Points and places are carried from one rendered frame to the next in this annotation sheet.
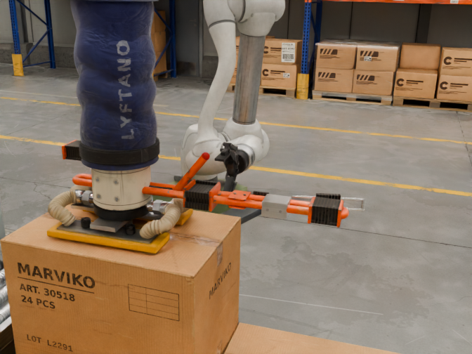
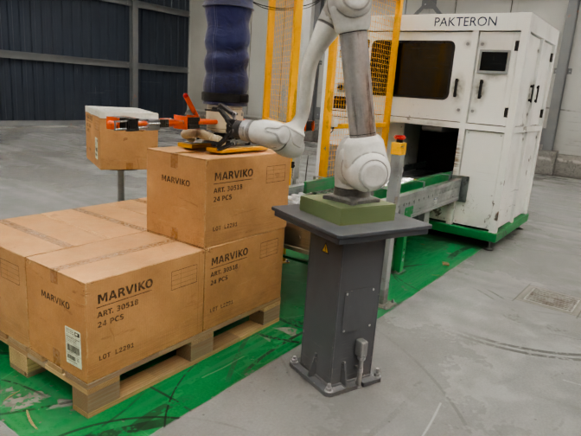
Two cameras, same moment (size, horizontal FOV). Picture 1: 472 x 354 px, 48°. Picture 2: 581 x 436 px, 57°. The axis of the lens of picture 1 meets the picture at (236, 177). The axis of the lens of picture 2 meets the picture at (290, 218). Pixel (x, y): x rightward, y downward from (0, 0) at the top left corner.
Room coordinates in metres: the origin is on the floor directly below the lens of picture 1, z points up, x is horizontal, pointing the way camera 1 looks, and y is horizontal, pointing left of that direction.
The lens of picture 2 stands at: (2.65, -2.03, 1.26)
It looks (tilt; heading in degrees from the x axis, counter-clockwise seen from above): 14 degrees down; 109
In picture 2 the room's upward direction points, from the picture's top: 4 degrees clockwise
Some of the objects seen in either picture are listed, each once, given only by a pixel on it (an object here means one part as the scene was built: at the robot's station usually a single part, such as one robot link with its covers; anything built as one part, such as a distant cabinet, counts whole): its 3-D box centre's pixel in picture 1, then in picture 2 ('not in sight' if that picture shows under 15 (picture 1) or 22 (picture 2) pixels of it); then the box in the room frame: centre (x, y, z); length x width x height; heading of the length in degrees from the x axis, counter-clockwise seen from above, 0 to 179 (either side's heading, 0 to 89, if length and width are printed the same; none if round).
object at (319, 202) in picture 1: (326, 211); (121, 123); (1.31, -0.24, 1.08); 0.08 x 0.07 x 0.05; 74
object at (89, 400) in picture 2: not in sight; (132, 314); (1.11, 0.12, 0.07); 1.20 x 1.00 x 0.14; 74
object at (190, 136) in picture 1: (201, 149); (354, 161); (2.18, 0.15, 0.98); 0.18 x 0.16 x 0.22; 116
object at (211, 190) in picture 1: (201, 194); (187, 122); (1.41, 0.09, 1.08); 0.10 x 0.08 x 0.06; 164
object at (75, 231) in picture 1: (107, 230); (209, 140); (1.39, 0.36, 0.98); 0.34 x 0.10 x 0.05; 74
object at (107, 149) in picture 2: not in sight; (120, 136); (0.13, 1.33, 0.82); 0.60 x 0.40 x 0.40; 139
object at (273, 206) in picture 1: (276, 206); (149, 124); (1.35, -0.11, 1.08); 0.07 x 0.07 x 0.04; 74
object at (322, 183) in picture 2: not in sight; (355, 176); (1.75, 2.23, 0.60); 1.60 x 0.10 x 0.09; 74
